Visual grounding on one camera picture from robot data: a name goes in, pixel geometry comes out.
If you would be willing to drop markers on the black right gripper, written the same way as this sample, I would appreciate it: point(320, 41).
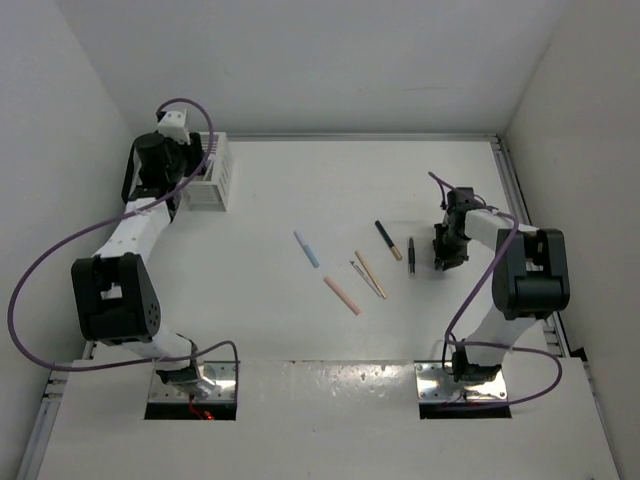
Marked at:
point(443, 257)

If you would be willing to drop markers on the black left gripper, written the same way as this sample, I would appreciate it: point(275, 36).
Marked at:
point(193, 153)

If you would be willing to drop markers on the black clear-capped lip pencil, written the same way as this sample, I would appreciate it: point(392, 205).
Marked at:
point(411, 257)

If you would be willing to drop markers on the black gold mascara tube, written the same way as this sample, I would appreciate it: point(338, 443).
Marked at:
point(388, 241)

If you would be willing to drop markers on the pink makeup pen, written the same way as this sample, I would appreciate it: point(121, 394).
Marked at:
point(341, 294)

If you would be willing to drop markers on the blue white makeup pen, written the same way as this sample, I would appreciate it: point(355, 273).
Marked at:
point(306, 249)

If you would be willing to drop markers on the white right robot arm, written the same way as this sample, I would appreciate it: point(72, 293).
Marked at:
point(528, 275)

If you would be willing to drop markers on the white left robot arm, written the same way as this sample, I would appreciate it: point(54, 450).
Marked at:
point(116, 302)

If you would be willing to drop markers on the tan makeup pencil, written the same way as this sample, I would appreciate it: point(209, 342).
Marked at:
point(364, 265)

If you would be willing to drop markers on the thin silver makeup brush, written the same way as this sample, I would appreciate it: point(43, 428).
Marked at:
point(366, 278)

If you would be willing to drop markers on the white slotted organizer box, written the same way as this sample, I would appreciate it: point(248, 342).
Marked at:
point(212, 189)

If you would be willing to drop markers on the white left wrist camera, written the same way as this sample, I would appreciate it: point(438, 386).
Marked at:
point(172, 124)

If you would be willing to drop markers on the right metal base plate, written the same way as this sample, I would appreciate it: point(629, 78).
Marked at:
point(435, 386)

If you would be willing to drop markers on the metal base plate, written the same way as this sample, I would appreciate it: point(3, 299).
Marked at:
point(220, 382)
point(435, 386)

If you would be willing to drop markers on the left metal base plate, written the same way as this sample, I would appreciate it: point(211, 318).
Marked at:
point(220, 382)

